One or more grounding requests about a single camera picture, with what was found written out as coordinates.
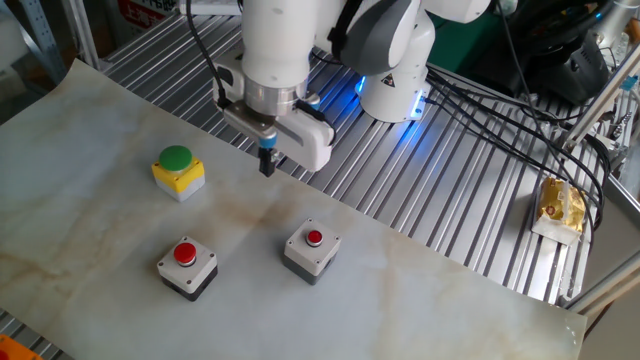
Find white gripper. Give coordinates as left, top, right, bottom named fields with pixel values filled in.
left=213, top=48, right=336, bottom=177

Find green button yellow box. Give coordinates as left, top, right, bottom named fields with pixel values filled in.
left=151, top=144, right=206, bottom=204

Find small red button box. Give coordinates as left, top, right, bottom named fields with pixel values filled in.
left=281, top=217, right=343, bottom=287

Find large red button box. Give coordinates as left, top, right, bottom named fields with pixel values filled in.
left=156, top=235, right=219, bottom=303

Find red sign white letters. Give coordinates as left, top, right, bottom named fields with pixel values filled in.
left=117, top=0, right=167, bottom=30

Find marble pattern mat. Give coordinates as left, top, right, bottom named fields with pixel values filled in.
left=0, top=58, right=589, bottom=360

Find green panel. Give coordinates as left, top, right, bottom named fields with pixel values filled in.
left=427, top=12, right=501, bottom=76

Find yellow snack packet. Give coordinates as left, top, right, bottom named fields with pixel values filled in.
left=530, top=175, right=587, bottom=247

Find orange button box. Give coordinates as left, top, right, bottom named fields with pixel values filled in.
left=0, top=333, right=44, bottom=360

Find black racing wheel controller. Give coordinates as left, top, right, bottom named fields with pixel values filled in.
left=469, top=0, right=617, bottom=107

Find silver gripper-mounted camera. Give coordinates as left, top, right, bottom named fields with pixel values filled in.
left=222, top=101, right=280, bottom=151

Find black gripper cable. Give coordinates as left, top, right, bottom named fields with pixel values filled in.
left=295, top=98, right=337, bottom=147

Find black camera cable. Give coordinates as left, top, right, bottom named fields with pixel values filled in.
left=184, top=0, right=234, bottom=112

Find black velcro strap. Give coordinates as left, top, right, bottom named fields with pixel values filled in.
left=330, top=0, right=362, bottom=57

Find thick black base cable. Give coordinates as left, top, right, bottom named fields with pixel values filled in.
left=422, top=64, right=609, bottom=234

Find grey metal post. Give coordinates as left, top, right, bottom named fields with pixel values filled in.
left=62, top=0, right=104, bottom=71

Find blue slotted shelf post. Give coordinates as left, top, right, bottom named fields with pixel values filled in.
left=17, top=0, right=69, bottom=86

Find thin black cable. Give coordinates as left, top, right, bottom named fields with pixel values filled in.
left=495, top=0, right=599, bottom=246

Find aluminium frame bar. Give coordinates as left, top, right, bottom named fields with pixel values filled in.
left=559, top=42, right=640, bottom=151

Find aluminium frame rail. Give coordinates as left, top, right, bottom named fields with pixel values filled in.
left=559, top=249, right=640, bottom=314

